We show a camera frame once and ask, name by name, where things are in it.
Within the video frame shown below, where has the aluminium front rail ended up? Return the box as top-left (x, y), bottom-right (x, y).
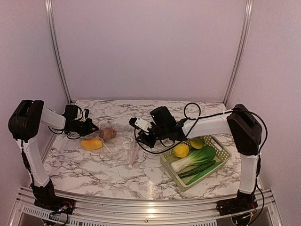
top-left (9, 187), bottom-right (283, 226)

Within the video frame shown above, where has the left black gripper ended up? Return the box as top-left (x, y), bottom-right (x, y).
top-left (71, 118), bottom-right (98, 137)

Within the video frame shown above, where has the clear zip top bag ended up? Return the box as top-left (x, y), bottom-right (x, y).
top-left (79, 123), bottom-right (138, 169)

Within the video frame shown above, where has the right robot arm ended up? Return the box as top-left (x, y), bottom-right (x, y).
top-left (133, 104), bottom-right (268, 211)

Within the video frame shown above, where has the yellow fake lemon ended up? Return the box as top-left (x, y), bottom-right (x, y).
top-left (173, 144), bottom-right (190, 158)

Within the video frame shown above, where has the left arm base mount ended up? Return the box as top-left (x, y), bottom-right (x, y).
top-left (34, 196), bottom-right (75, 215)

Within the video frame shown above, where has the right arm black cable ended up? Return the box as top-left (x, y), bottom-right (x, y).
top-left (134, 102), bottom-right (269, 155)

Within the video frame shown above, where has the brown fake potato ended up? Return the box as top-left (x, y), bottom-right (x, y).
top-left (99, 127), bottom-right (117, 141)

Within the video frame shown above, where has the green fake cucumber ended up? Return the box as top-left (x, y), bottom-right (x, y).
top-left (186, 161), bottom-right (222, 185)

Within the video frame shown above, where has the pale green plastic basket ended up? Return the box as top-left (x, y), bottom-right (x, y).
top-left (160, 135), bottom-right (232, 192)

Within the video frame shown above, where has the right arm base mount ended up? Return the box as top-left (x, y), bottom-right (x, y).
top-left (216, 198), bottom-right (258, 216)

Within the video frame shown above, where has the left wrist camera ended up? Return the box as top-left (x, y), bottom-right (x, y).
top-left (63, 105), bottom-right (90, 121)

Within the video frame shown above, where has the dark green fake pepper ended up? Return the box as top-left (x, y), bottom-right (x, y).
top-left (190, 137), bottom-right (205, 150)

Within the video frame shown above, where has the dark green bumpy cucumber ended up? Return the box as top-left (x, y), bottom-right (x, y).
top-left (178, 160), bottom-right (216, 178)

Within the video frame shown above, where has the orange yellow fake corn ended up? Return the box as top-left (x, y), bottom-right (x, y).
top-left (80, 138), bottom-right (103, 150)

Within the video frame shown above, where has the green fake bok choy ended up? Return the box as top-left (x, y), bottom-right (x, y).
top-left (170, 145), bottom-right (216, 172)

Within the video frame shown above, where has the right aluminium frame post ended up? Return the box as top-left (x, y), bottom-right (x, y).
top-left (223, 0), bottom-right (253, 106)

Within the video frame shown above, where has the left aluminium frame post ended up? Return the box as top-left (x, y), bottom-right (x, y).
top-left (45, 0), bottom-right (72, 104)

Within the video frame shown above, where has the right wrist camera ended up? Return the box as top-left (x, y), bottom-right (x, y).
top-left (129, 117), bottom-right (152, 133)

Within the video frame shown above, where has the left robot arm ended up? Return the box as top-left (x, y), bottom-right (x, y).
top-left (8, 100), bottom-right (99, 210)

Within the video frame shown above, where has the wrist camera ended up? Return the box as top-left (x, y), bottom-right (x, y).
top-left (63, 105), bottom-right (90, 121)
top-left (129, 117), bottom-right (152, 133)

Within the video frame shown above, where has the aluminium frame post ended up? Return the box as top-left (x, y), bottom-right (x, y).
top-left (45, 0), bottom-right (72, 104)
top-left (223, 0), bottom-right (253, 106)

